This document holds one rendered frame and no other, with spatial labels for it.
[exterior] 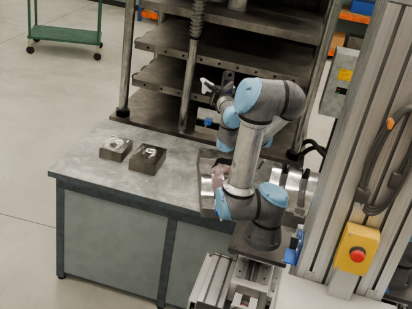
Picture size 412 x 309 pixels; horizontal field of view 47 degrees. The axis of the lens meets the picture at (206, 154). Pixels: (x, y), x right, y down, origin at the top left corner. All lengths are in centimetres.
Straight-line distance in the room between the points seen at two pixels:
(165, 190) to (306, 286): 120
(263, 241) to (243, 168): 33
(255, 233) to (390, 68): 88
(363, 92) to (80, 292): 224
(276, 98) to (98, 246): 161
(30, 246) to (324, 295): 228
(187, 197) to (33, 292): 113
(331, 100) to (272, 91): 153
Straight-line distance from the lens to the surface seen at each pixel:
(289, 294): 140
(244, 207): 168
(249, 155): 157
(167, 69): 336
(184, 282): 272
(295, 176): 256
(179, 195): 242
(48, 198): 373
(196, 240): 251
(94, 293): 299
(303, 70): 304
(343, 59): 292
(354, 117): 119
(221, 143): 185
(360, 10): 830
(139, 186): 246
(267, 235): 178
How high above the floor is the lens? 217
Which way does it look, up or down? 29 degrees down
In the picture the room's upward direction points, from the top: 10 degrees clockwise
